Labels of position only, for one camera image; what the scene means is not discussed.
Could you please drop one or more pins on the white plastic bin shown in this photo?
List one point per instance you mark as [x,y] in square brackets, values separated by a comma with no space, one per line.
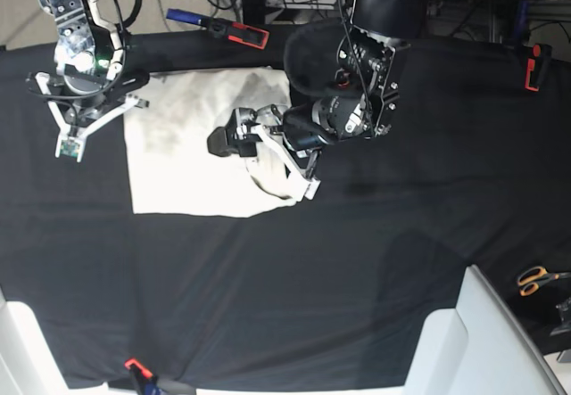
[27,364]
[478,347]

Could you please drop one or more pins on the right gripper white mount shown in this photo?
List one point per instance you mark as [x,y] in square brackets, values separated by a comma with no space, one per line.
[81,117]

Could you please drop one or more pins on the white plastic bin right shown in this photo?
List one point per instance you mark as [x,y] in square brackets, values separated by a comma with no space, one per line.
[478,347]

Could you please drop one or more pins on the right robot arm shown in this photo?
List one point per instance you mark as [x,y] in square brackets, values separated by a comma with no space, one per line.
[91,85]

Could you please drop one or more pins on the red black clamp right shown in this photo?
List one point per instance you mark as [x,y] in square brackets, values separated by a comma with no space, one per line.
[537,66]

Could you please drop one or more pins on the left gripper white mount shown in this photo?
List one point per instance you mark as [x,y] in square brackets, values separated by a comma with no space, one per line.
[296,141]

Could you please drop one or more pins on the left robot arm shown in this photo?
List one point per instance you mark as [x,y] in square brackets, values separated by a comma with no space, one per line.
[350,68]

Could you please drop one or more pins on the orange handled scissors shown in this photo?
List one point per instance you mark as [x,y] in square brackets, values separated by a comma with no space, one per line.
[534,278]

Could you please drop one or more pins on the white plastic bin left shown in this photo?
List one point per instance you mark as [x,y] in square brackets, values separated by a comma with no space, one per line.
[27,364]

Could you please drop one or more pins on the black table cloth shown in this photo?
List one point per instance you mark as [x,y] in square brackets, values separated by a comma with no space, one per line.
[327,295]

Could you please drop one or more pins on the white T-shirt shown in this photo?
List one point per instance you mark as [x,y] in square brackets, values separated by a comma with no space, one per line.
[170,169]

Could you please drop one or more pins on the red black clamp near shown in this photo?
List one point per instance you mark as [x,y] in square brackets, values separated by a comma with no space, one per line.
[143,381]

